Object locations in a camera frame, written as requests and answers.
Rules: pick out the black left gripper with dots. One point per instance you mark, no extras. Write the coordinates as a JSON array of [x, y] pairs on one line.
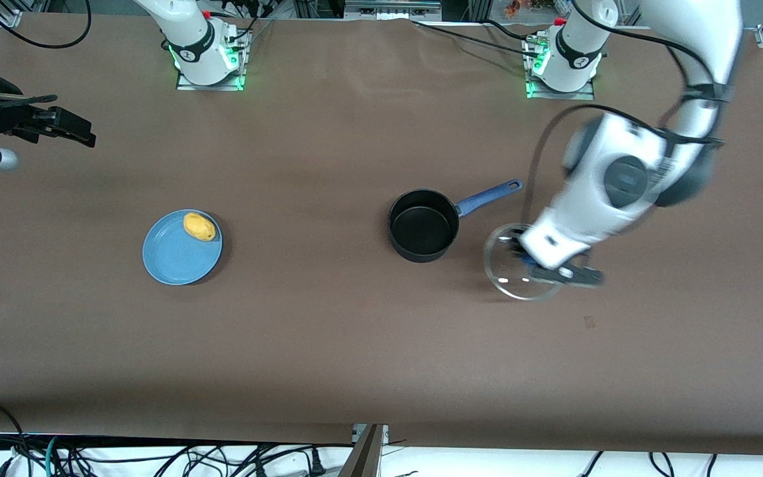
[[517, 248]]

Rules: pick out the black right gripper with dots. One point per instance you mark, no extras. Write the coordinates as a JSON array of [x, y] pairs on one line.
[[2, 111]]

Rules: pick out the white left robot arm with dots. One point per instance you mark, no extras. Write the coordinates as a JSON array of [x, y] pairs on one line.
[[620, 179]]

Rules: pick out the brown table cover sheet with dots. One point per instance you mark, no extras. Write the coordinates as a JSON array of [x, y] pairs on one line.
[[355, 344]]

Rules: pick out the glass lid with blue knob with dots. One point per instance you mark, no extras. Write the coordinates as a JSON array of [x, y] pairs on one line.
[[504, 268]]

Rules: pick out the aluminium frame strut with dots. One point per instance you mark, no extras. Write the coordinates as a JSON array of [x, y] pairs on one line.
[[365, 457]]

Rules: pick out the yellow potato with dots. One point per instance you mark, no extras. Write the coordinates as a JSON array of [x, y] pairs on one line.
[[199, 226]]

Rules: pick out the blue round plate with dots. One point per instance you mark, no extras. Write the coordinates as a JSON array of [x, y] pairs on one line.
[[176, 258]]

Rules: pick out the black power plug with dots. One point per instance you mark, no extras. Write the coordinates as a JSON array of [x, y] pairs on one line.
[[316, 464]]

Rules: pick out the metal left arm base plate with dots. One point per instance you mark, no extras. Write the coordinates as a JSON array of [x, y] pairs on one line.
[[587, 95]]

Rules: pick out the silver metal rail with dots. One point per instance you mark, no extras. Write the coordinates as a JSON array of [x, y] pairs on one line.
[[391, 10]]

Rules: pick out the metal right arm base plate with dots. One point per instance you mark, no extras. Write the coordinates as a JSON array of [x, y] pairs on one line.
[[236, 83]]

